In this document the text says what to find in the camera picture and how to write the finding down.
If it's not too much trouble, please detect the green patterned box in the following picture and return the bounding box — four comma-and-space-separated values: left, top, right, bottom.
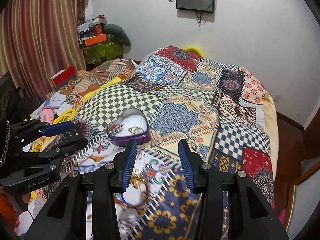
83, 40, 123, 64

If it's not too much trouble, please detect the purple heart-shaped tin box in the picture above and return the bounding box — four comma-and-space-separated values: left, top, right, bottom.
106, 108, 151, 147

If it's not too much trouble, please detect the striped brown curtain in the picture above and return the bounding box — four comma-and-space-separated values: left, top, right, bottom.
1, 0, 88, 103

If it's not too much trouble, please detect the silver ring with red stone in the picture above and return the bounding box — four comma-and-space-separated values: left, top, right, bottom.
109, 123, 124, 134

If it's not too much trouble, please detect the colourful patchwork bedspread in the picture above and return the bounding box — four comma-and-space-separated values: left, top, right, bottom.
63, 46, 278, 239

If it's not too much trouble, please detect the gold ring with pale stone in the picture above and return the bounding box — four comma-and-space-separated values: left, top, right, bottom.
128, 126, 146, 135

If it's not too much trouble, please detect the red and white box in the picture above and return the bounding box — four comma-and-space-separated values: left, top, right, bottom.
50, 66, 76, 87

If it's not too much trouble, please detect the yellow blanket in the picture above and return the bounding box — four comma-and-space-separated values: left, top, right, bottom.
30, 76, 123, 153

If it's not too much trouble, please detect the orange shoe box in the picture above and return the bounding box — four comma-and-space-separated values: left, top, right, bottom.
83, 34, 107, 47

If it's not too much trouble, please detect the brown striped patchwork cloth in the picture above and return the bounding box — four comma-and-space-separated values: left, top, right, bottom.
59, 59, 136, 108

